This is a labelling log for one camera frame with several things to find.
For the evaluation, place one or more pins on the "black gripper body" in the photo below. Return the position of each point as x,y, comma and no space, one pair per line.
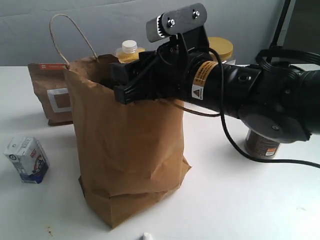
150,78

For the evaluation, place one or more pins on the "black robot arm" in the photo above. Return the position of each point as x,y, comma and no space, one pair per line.
283,106

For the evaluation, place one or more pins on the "large brown paper bag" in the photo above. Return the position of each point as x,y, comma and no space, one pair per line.
130,156

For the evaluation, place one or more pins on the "yellow juice bottle white cap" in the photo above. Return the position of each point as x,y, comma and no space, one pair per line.
128,52

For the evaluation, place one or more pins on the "jar with yellow lid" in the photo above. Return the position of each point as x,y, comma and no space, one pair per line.
224,48

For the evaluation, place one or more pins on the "black stand pole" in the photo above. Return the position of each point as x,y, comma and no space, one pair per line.
282,17

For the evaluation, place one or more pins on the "brown tin can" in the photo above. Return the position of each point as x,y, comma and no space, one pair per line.
260,147

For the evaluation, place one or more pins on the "brown kraft coffee pouch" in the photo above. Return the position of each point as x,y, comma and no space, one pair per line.
49,86

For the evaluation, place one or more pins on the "white backdrop cloth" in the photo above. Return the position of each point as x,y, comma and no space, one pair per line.
45,31

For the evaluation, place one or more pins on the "white blue small carton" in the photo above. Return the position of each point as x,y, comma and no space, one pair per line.
28,157

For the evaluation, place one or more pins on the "small white object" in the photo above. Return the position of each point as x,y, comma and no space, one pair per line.
147,236

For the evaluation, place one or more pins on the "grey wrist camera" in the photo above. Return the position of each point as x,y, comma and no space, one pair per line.
188,21

